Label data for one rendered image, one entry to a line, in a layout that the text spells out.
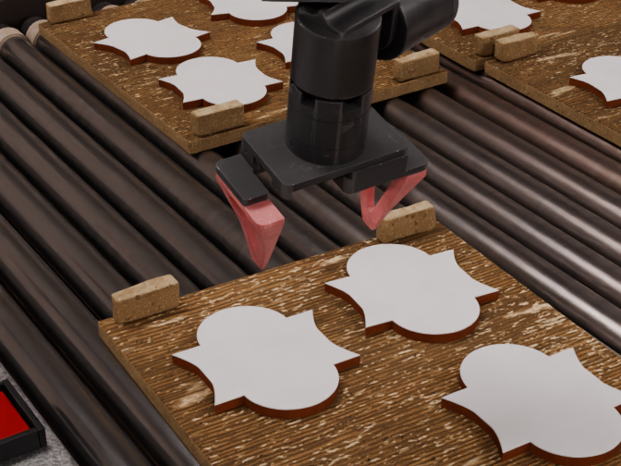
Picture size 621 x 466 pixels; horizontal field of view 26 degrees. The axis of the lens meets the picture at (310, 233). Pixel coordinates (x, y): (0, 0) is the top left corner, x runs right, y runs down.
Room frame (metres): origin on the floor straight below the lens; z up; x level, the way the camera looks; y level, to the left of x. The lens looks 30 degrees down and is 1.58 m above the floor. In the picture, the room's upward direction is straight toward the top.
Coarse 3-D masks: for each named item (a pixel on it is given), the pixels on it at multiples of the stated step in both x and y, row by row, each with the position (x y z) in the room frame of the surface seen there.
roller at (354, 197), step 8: (96, 8) 1.74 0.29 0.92; (104, 8) 1.72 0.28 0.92; (320, 184) 1.26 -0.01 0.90; (328, 184) 1.25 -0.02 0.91; (328, 192) 1.24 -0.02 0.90; (336, 192) 1.23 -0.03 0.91; (344, 192) 1.22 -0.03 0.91; (376, 192) 1.21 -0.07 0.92; (344, 200) 1.22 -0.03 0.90; (352, 200) 1.21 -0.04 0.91; (376, 200) 1.19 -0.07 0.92; (352, 208) 1.21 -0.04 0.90; (360, 208) 1.20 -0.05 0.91; (360, 216) 1.19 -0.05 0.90; (592, 336) 0.96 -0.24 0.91; (616, 352) 0.93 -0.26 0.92
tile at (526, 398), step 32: (480, 352) 0.89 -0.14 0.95; (512, 352) 0.89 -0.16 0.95; (480, 384) 0.85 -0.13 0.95; (512, 384) 0.85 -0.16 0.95; (544, 384) 0.85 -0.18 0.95; (576, 384) 0.85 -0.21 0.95; (480, 416) 0.81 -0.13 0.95; (512, 416) 0.81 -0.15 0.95; (544, 416) 0.81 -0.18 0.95; (576, 416) 0.81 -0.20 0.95; (608, 416) 0.81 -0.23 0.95; (512, 448) 0.77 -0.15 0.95; (544, 448) 0.77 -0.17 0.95; (576, 448) 0.77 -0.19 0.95; (608, 448) 0.77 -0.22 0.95
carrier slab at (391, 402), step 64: (320, 256) 1.06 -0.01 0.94; (192, 320) 0.95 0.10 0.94; (320, 320) 0.95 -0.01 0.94; (512, 320) 0.95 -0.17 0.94; (192, 384) 0.86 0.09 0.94; (384, 384) 0.86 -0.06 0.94; (448, 384) 0.86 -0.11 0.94; (192, 448) 0.79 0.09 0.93; (256, 448) 0.78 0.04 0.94; (320, 448) 0.78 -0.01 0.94; (384, 448) 0.78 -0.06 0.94; (448, 448) 0.78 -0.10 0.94
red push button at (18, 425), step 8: (0, 392) 0.86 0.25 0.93; (0, 400) 0.85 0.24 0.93; (8, 400) 0.85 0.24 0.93; (0, 408) 0.84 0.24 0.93; (8, 408) 0.84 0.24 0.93; (0, 416) 0.83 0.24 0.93; (8, 416) 0.83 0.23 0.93; (16, 416) 0.83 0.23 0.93; (0, 424) 0.82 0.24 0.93; (8, 424) 0.82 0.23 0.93; (16, 424) 0.82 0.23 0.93; (24, 424) 0.82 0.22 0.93; (0, 432) 0.81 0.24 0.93; (8, 432) 0.81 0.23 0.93; (16, 432) 0.81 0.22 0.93
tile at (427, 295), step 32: (352, 256) 1.04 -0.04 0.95; (384, 256) 1.04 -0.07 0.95; (416, 256) 1.04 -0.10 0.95; (448, 256) 1.04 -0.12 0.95; (352, 288) 0.99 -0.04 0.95; (384, 288) 0.99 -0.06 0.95; (416, 288) 0.99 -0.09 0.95; (448, 288) 0.99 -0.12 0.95; (480, 288) 0.99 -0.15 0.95; (384, 320) 0.94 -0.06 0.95; (416, 320) 0.94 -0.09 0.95; (448, 320) 0.94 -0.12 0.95
